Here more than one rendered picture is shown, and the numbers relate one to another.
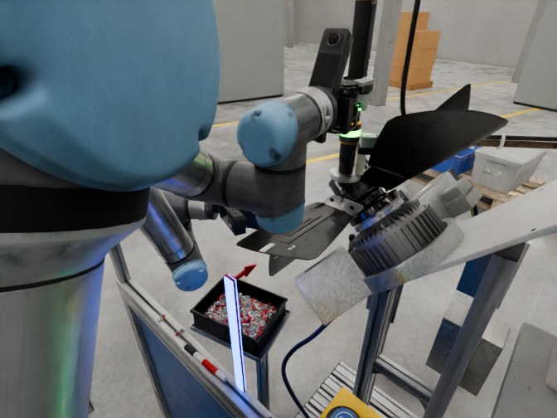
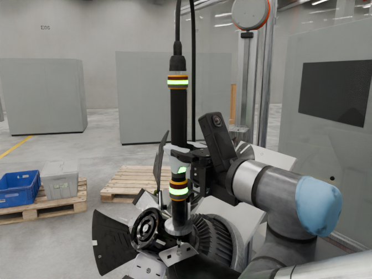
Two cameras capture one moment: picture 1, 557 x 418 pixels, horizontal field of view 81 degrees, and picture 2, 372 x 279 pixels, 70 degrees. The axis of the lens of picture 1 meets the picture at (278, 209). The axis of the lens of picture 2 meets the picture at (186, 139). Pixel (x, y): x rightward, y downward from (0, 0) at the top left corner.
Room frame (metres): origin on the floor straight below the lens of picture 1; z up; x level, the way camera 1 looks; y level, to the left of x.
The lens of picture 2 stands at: (0.49, 0.41, 1.63)
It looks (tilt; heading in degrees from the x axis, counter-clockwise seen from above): 14 degrees down; 287
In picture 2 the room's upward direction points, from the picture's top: straight up
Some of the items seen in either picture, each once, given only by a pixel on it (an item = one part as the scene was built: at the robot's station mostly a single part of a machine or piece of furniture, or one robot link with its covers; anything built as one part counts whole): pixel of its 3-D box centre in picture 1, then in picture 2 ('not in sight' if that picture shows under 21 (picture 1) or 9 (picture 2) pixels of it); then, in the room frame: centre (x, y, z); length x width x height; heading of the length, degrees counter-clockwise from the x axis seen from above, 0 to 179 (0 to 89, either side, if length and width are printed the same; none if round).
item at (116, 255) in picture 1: (116, 255); not in sight; (0.76, 0.48, 0.96); 0.03 x 0.03 x 0.20; 48
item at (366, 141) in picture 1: (351, 156); (180, 207); (0.67, -0.16, 1.31); 0.09 x 0.07 x 0.10; 83
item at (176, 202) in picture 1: (171, 204); not in sight; (0.69, 0.26, 1.17); 0.11 x 0.08 x 0.09; 85
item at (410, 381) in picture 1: (403, 377); not in sight; (0.63, -0.40, 0.56); 0.19 x 0.04 x 0.04; 48
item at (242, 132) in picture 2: not in sight; (239, 137); (0.60, -0.77, 1.35); 0.10 x 0.07 x 0.09; 83
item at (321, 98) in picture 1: (308, 114); (254, 181); (0.50, -0.05, 1.44); 0.08 x 0.05 x 0.08; 58
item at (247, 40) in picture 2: not in sight; (243, 106); (0.59, -0.82, 1.48); 0.05 x 0.03 x 0.62; 173
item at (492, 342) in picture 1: (464, 347); not in sight; (0.62, -0.55, 0.73); 0.15 x 0.09 x 0.22; 48
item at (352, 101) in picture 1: (329, 107); (218, 172); (0.57, -0.09, 1.44); 0.12 x 0.08 x 0.09; 148
